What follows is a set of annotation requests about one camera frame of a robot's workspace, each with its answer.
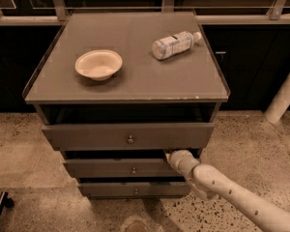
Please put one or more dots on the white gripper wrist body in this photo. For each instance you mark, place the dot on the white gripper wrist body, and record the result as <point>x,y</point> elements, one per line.
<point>178,159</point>

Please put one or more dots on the grey drawer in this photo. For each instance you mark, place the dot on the grey drawer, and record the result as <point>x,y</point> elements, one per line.
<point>144,136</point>
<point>136,189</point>
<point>113,168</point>

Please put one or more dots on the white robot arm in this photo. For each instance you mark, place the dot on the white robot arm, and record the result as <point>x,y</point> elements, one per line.
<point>207,182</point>

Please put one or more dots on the grey drawer cabinet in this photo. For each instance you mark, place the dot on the grey drawer cabinet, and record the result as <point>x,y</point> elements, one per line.
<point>187,88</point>

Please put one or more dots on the grey bottom drawer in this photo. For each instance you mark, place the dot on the grey bottom drawer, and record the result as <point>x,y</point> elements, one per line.
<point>136,189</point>

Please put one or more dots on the grey top drawer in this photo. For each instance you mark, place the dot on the grey top drawer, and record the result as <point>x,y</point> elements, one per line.
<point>144,136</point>

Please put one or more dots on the clear plastic water bottle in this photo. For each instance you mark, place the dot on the clear plastic water bottle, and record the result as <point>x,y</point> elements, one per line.
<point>175,44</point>

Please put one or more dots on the white diagonal pole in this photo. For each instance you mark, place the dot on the white diagonal pole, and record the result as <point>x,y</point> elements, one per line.
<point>280,102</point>

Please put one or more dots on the white paper bowl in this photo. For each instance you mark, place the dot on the white paper bowl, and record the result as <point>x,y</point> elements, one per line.
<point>98,65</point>

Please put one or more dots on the black wheeled cart base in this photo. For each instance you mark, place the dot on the black wheeled cart base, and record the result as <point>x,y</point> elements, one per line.
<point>0,207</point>

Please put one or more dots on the metal railing ledge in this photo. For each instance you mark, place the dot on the metal railing ledge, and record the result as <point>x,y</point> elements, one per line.
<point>205,12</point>

